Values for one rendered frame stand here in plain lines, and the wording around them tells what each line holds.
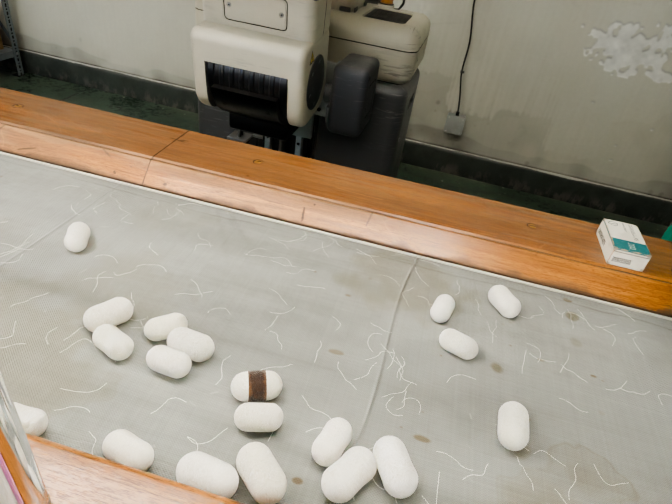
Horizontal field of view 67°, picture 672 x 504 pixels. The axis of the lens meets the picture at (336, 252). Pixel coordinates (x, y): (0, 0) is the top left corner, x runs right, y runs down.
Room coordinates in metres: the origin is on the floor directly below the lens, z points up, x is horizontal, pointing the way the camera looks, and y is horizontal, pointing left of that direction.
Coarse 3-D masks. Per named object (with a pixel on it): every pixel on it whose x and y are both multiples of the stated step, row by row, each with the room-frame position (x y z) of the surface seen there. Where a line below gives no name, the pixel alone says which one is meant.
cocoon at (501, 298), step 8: (496, 288) 0.37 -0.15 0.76; (504, 288) 0.37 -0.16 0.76; (488, 296) 0.36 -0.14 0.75; (496, 296) 0.36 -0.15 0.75; (504, 296) 0.36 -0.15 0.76; (512, 296) 0.36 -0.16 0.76; (496, 304) 0.35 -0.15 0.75; (504, 304) 0.35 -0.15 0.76; (512, 304) 0.35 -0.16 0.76; (520, 304) 0.35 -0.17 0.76; (504, 312) 0.34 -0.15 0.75; (512, 312) 0.34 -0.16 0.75
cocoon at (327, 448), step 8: (328, 424) 0.20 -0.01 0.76; (336, 424) 0.20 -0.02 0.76; (344, 424) 0.20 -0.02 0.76; (328, 432) 0.19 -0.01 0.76; (336, 432) 0.19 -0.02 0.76; (344, 432) 0.19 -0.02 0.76; (352, 432) 0.20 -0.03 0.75; (320, 440) 0.18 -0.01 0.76; (328, 440) 0.18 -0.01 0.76; (336, 440) 0.19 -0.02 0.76; (344, 440) 0.19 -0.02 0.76; (312, 448) 0.18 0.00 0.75; (320, 448) 0.18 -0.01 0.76; (328, 448) 0.18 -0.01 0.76; (336, 448) 0.18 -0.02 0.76; (344, 448) 0.19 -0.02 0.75; (320, 456) 0.18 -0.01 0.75; (328, 456) 0.18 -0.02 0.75; (336, 456) 0.18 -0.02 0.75; (320, 464) 0.17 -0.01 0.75; (328, 464) 0.17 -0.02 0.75
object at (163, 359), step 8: (152, 352) 0.23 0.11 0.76; (160, 352) 0.23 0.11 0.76; (168, 352) 0.23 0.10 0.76; (176, 352) 0.23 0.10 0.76; (152, 360) 0.23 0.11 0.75; (160, 360) 0.23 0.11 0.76; (168, 360) 0.23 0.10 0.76; (176, 360) 0.23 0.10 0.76; (184, 360) 0.23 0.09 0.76; (152, 368) 0.23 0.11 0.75; (160, 368) 0.22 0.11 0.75; (168, 368) 0.22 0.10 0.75; (176, 368) 0.22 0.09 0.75; (184, 368) 0.23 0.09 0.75; (176, 376) 0.22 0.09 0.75
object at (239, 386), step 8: (240, 376) 0.22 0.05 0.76; (272, 376) 0.23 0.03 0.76; (232, 384) 0.22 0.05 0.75; (240, 384) 0.22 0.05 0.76; (248, 384) 0.22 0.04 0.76; (272, 384) 0.22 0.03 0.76; (280, 384) 0.22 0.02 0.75; (232, 392) 0.21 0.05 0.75; (240, 392) 0.21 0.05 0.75; (248, 392) 0.21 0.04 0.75; (272, 392) 0.22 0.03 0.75; (240, 400) 0.21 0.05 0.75
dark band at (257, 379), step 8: (248, 376) 0.22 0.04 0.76; (256, 376) 0.22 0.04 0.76; (264, 376) 0.22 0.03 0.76; (256, 384) 0.22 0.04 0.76; (264, 384) 0.22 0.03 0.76; (256, 392) 0.21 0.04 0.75; (264, 392) 0.22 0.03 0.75; (248, 400) 0.21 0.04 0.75; (256, 400) 0.21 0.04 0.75; (264, 400) 0.22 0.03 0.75
